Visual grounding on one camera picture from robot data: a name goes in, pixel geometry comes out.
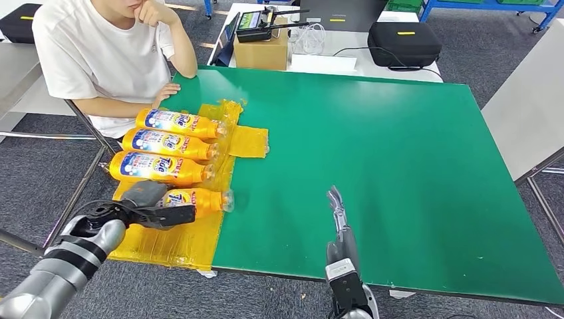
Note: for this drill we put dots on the steel side table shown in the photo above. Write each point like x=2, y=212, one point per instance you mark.
x=13, y=79

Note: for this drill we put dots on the black remote controller with antennas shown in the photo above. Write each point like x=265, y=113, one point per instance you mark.
x=253, y=28

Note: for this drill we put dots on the brown cardboard box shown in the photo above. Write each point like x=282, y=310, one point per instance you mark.
x=260, y=53

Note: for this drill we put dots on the person's right hand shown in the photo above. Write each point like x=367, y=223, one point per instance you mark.
x=165, y=93

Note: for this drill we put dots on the black case with yellow label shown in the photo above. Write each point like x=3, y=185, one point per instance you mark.
x=405, y=50
x=20, y=26

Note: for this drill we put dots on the white tape piece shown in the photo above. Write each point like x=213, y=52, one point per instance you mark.
x=206, y=273

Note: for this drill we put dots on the green plastic crate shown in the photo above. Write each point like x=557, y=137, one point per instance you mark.
x=403, y=5

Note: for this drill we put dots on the orange detergent bottle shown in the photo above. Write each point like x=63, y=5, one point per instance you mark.
x=198, y=149
x=189, y=171
x=207, y=127
x=207, y=200

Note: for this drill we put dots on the person's right forearm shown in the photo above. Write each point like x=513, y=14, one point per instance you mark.
x=114, y=107

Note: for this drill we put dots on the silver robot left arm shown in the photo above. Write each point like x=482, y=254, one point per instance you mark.
x=66, y=264

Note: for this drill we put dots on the person's left forearm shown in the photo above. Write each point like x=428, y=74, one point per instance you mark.
x=185, y=53

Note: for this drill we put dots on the person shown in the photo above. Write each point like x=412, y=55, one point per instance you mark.
x=97, y=57

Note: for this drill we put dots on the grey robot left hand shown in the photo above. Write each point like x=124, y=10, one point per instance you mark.
x=145, y=193

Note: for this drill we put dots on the grey side table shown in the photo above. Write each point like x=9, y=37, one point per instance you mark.
x=528, y=110

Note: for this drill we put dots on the dark blue tablet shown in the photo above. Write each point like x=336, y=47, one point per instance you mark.
x=224, y=49

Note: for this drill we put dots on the white flat box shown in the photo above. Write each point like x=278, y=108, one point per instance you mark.
x=324, y=64

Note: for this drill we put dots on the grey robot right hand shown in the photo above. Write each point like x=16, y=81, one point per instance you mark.
x=348, y=246

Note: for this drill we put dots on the person's left hand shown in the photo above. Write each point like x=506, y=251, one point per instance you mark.
x=154, y=13

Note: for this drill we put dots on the yellow taped mat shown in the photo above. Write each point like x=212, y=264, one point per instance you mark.
x=185, y=246

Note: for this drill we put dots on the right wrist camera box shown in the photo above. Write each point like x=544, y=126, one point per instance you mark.
x=339, y=271

